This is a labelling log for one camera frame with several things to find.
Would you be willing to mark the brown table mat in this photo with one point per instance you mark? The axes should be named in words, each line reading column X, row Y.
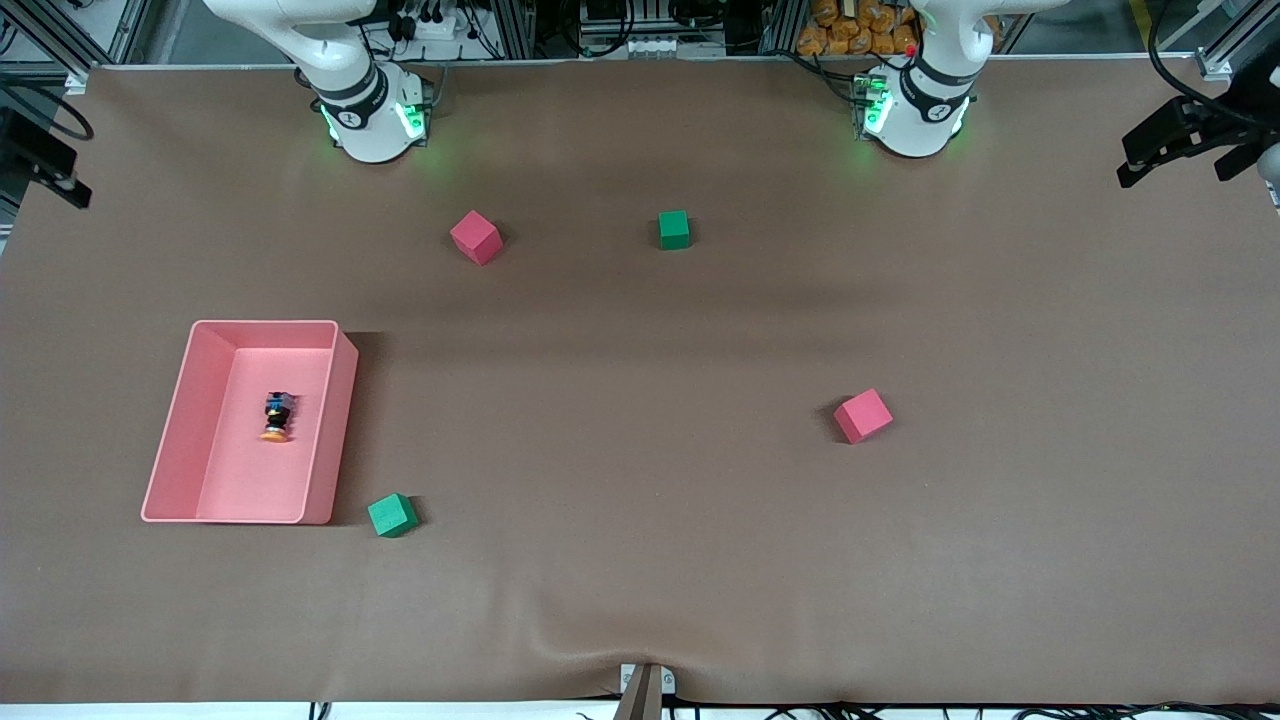
column 640, row 560

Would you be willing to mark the white terminal strip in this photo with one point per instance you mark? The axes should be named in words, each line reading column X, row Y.
column 675, row 47

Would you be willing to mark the aluminium profile post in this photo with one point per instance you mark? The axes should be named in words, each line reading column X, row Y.
column 641, row 695

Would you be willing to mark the pink foam cube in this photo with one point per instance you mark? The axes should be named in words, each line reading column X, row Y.
column 863, row 416
column 476, row 238

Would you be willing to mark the orange snack bag pile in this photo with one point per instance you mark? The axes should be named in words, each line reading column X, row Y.
column 850, row 28

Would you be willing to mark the white power strip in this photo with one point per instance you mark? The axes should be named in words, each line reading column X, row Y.
column 428, row 25

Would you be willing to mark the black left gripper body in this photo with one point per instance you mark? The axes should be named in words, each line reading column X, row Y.
column 1226, row 113

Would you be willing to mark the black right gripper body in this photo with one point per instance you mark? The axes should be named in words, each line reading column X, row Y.
column 22, row 143

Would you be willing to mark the aluminium frame corner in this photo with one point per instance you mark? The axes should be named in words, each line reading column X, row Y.
column 75, row 78
column 1215, row 62

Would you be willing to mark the green foam cube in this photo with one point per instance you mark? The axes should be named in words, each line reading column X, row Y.
column 674, row 230
column 391, row 516

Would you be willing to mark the pink plastic tray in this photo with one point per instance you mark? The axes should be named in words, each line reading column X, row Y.
column 250, row 480

